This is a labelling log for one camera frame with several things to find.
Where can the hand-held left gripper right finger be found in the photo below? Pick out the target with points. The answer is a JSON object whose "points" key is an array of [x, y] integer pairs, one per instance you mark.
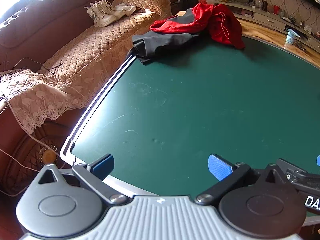
{"points": [[218, 168]]}

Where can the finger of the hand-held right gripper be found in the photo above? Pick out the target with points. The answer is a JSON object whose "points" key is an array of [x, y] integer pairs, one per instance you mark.
{"points": [[301, 175], [318, 160]]}

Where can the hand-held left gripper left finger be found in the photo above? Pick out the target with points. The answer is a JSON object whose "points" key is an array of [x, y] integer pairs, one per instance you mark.
{"points": [[103, 165]]}

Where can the black pants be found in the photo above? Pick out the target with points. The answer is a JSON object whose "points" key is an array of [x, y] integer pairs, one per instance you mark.
{"points": [[160, 42]]}

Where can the beige lace sofa cover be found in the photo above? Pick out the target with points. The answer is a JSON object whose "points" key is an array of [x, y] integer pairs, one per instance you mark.
{"points": [[32, 97]]}

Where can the blue and white cup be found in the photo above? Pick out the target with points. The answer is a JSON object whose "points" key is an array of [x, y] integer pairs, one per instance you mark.
{"points": [[291, 37]]}

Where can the white high-top sneaker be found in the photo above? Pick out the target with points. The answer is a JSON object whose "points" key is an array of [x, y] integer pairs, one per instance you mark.
{"points": [[100, 7], [106, 20]]}

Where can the red garment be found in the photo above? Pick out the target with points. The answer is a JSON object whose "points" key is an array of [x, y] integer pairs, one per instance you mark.
{"points": [[220, 22]]}

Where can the white low TV cabinet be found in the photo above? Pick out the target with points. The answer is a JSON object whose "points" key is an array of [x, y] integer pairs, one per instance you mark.
{"points": [[270, 20]]}

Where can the red cup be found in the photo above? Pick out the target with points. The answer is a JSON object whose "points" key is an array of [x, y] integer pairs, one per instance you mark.
{"points": [[276, 10]]}

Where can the brown leather sofa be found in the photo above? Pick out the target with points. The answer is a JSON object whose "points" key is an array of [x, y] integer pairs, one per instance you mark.
{"points": [[50, 17]]}

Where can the white cloth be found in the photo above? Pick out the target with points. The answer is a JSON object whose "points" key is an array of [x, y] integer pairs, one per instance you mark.
{"points": [[123, 8]]}

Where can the dark bottle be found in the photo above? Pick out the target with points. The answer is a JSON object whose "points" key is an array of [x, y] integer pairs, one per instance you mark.
{"points": [[265, 5]]}

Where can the black bag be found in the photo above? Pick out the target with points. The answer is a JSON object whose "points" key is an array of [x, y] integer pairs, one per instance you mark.
{"points": [[186, 2]]}

